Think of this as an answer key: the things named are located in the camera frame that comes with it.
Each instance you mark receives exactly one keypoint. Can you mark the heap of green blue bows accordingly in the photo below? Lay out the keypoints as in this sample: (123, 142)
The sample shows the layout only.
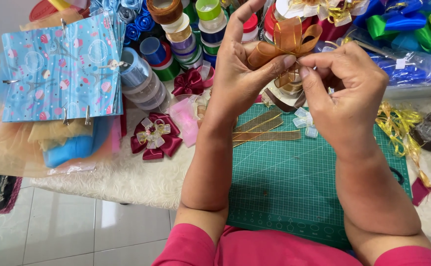
(407, 22)

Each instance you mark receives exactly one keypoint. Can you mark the red plastic lid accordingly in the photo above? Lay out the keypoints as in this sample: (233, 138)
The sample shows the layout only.
(43, 9)

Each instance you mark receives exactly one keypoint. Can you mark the brown organza ribbon strip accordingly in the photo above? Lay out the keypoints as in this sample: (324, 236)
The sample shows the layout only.
(261, 127)
(258, 120)
(270, 136)

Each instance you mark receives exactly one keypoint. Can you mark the heap of orange blue tulle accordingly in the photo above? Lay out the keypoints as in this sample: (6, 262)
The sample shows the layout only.
(71, 144)

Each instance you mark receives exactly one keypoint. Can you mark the person's left hand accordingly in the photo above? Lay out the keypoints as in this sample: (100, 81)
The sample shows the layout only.
(234, 77)

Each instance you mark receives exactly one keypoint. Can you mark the person's pink shirt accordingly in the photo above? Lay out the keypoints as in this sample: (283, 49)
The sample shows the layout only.
(259, 249)

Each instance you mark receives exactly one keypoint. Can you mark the red tub with white bow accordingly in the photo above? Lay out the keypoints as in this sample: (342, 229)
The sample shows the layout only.
(322, 14)

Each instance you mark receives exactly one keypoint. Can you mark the dark brown satin ribbon piece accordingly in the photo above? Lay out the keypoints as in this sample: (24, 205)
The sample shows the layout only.
(282, 103)

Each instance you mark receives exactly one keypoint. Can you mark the bunch of blue satin roses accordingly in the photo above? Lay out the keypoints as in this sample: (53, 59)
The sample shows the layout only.
(134, 18)

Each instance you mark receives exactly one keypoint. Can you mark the heap of ribbon rolls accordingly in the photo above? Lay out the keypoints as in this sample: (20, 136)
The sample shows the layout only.
(171, 48)

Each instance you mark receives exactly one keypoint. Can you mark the gold curling ribbon bundle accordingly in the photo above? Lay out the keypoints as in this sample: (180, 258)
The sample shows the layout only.
(398, 125)

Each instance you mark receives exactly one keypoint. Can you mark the small plain maroon bow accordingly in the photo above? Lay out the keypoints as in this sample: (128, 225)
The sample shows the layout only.
(187, 83)

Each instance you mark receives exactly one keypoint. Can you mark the metal hair clip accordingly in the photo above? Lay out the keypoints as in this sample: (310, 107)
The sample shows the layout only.
(10, 81)
(65, 116)
(63, 26)
(88, 115)

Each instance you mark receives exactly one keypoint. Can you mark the maroon fabric scrap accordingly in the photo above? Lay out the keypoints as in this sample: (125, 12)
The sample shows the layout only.
(420, 191)

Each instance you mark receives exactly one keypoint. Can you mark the person's right hand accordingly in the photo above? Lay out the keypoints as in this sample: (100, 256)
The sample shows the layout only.
(352, 96)

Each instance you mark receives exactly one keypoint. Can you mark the maroon satin bow white centre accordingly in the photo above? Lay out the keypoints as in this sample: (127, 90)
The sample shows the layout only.
(156, 136)

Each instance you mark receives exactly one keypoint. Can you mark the white embossed tablecloth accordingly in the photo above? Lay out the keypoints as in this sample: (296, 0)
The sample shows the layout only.
(134, 177)

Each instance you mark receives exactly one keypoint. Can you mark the plastic bag of blue ribbon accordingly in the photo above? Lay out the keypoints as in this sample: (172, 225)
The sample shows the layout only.
(407, 68)

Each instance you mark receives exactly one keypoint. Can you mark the brown organza ribbon bow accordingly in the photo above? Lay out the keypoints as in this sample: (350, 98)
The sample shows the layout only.
(287, 40)

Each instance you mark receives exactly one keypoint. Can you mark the white bottle red cap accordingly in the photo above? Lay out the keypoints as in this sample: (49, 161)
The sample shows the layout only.
(250, 29)

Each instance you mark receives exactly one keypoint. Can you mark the green cutting mat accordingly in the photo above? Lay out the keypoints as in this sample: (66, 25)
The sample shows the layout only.
(285, 177)

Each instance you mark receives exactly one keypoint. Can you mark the black scissors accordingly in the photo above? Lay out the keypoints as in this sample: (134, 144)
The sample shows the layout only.
(398, 175)

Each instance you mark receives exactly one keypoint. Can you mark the stack of blue printed sheets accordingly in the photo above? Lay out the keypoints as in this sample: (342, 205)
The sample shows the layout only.
(60, 70)

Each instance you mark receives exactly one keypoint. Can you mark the small clear white bow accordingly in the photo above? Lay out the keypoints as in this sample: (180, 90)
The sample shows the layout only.
(305, 121)

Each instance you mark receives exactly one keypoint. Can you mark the pink organza piece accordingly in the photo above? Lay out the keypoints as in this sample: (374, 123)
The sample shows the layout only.
(185, 118)

